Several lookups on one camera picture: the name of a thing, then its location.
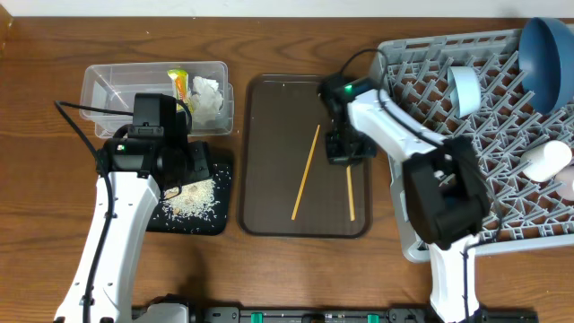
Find pink cup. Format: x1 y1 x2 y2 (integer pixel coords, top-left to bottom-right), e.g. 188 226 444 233
554 166 574 201

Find dark blue plate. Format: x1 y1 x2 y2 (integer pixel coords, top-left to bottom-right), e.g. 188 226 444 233
518 17 573 115

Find pile of rice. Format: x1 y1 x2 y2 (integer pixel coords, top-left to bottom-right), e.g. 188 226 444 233
159 177 232 234

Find grey dishwasher rack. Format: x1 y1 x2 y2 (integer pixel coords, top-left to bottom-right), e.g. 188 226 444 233
379 29 573 256

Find yellow green snack wrapper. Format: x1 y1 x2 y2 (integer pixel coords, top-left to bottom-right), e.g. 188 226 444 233
167 69 189 104

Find light blue small bowl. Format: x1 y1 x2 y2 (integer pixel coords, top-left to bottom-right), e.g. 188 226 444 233
448 66 481 118

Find clear plastic waste bin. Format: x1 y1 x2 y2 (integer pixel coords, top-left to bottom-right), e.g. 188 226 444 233
80 61 234 138

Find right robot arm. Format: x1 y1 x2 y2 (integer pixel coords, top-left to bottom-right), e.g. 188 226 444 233
317 70 493 322

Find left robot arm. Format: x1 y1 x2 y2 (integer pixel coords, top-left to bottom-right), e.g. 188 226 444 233
54 93 213 322

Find pale green cup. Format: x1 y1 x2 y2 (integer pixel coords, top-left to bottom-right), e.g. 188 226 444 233
520 140 573 182

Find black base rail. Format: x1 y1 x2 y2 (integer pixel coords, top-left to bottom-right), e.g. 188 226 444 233
134 293 539 323

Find brown serving tray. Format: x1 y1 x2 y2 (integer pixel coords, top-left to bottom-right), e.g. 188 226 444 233
238 74 372 239

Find white paper napkin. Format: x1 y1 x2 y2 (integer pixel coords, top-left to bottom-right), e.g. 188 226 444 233
191 76 223 124

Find black waste tray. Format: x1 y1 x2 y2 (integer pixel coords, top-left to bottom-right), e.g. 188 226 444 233
146 150 234 237

